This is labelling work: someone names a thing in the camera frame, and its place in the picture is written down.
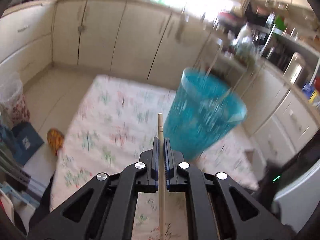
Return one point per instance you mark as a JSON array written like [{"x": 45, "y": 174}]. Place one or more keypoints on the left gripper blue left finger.
[{"x": 154, "y": 165}]

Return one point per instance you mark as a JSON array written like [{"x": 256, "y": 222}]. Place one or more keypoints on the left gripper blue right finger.
[{"x": 169, "y": 166}]

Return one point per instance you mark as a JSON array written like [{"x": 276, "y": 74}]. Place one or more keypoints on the wooden chopstick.
[{"x": 161, "y": 177}]

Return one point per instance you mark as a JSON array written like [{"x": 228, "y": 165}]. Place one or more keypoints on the teal perforated plastic basket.
[{"x": 203, "y": 111}]

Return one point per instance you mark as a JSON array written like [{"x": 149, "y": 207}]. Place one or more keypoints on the floral linen tablecloth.
[{"x": 115, "y": 122}]

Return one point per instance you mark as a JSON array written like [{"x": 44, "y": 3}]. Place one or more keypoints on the yellow floral slipper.
[{"x": 55, "y": 139}]

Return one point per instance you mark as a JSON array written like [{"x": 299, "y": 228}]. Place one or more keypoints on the dark blue box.
[{"x": 28, "y": 141}]

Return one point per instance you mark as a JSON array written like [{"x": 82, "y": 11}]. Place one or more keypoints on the white thermos jug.
[{"x": 244, "y": 38}]

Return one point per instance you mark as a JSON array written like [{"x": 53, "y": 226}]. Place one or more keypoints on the steel bread bin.
[{"x": 297, "y": 71}]

